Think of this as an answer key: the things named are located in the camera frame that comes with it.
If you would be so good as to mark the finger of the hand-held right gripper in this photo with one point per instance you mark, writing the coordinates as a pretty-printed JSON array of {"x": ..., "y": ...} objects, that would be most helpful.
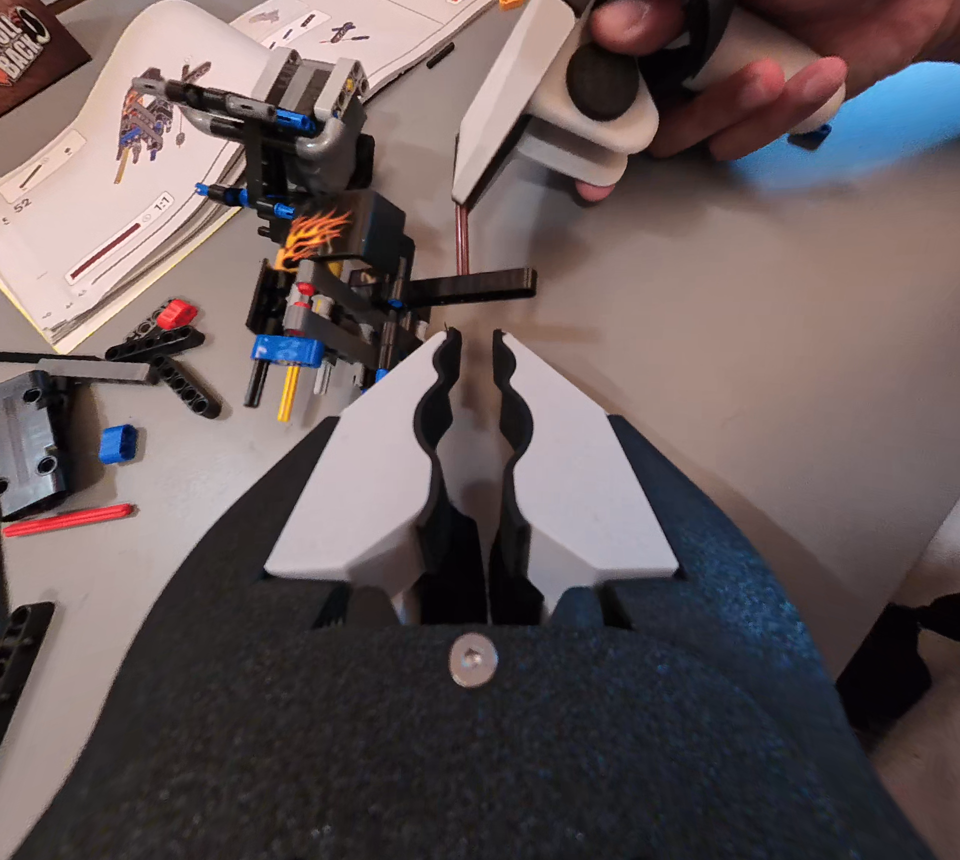
[{"x": 510, "y": 95}]

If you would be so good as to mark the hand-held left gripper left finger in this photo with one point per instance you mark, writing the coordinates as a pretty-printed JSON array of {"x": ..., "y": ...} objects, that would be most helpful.
[{"x": 360, "y": 485}]

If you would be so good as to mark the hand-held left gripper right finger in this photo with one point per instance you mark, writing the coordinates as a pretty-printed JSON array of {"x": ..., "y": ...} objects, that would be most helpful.
[{"x": 592, "y": 492}]

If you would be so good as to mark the brown lego axle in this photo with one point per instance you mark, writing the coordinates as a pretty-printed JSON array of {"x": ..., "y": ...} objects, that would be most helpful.
[{"x": 463, "y": 237}]

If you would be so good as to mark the black straight lego beam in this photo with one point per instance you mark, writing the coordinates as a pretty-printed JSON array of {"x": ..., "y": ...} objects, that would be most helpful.
[{"x": 487, "y": 284}]

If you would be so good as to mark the lego chassis with flame panel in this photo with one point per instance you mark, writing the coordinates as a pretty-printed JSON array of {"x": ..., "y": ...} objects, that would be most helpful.
[{"x": 375, "y": 230}]

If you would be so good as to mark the black lego pin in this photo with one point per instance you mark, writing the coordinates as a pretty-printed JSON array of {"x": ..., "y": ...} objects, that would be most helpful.
[{"x": 441, "y": 54}]

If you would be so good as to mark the lego assembly with grey pipes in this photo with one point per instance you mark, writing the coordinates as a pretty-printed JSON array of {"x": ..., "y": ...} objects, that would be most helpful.
[{"x": 330, "y": 147}]

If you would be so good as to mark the small blue lego connector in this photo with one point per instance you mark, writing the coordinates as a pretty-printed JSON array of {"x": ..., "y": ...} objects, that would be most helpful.
[{"x": 118, "y": 444}]

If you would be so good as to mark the red lego connector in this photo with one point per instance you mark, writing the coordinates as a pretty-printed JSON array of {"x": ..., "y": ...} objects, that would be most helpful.
[{"x": 178, "y": 313}]

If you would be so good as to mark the grey and black lego beam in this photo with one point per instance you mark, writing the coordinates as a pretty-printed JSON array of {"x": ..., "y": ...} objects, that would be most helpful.
[{"x": 90, "y": 369}]

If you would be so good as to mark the red lego axle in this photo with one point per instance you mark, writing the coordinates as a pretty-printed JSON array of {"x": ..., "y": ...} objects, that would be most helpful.
[{"x": 67, "y": 521}]

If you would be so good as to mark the black lego motor block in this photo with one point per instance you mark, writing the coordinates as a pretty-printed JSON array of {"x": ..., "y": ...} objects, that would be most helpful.
[{"x": 30, "y": 440}]

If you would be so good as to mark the black long holed lego beam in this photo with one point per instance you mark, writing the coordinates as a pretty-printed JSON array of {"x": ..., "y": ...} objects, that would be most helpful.
[{"x": 22, "y": 657}]

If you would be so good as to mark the lego instruction booklet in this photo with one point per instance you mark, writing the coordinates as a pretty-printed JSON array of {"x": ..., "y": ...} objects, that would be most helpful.
[{"x": 127, "y": 147}]

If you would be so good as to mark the lego set box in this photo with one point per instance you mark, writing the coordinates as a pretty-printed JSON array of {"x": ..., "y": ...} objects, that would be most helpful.
[{"x": 30, "y": 42}]

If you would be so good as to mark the black beams with red piece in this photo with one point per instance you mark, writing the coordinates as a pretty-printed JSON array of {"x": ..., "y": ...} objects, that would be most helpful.
[{"x": 187, "y": 387}]

